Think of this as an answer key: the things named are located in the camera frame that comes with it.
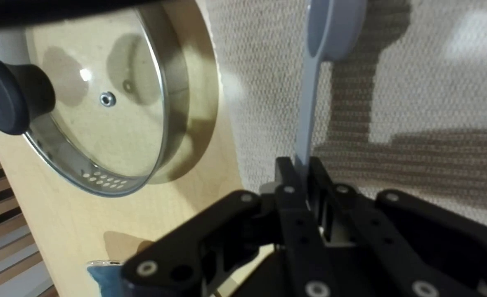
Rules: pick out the glass lid with black knob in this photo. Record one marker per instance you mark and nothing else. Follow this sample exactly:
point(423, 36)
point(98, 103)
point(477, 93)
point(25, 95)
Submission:
point(116, 110)

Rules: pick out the white folded cloth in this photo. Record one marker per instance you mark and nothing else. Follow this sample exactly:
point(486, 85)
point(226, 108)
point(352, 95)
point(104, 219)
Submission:
point(429, 84)

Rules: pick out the light blue measuring spoon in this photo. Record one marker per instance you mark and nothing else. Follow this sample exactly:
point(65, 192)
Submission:
point(334, 27)

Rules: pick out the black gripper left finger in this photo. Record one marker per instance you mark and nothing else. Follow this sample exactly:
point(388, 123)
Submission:
point(301, 249)

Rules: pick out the blue round pan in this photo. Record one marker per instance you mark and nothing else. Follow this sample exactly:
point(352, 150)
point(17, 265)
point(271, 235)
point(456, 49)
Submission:
point(107, 282)

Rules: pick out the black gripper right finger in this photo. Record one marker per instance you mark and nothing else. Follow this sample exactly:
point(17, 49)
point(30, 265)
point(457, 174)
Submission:
point(380, 237)

